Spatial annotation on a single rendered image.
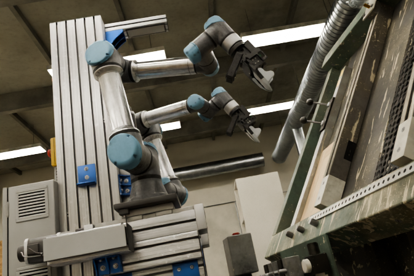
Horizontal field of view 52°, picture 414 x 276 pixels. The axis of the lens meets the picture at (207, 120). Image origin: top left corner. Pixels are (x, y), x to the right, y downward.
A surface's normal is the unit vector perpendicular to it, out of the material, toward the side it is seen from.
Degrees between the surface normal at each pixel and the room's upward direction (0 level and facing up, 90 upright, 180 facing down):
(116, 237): 90
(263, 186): 90
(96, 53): 82
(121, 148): 98
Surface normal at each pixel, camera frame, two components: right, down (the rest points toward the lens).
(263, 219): -0.02, -0.38
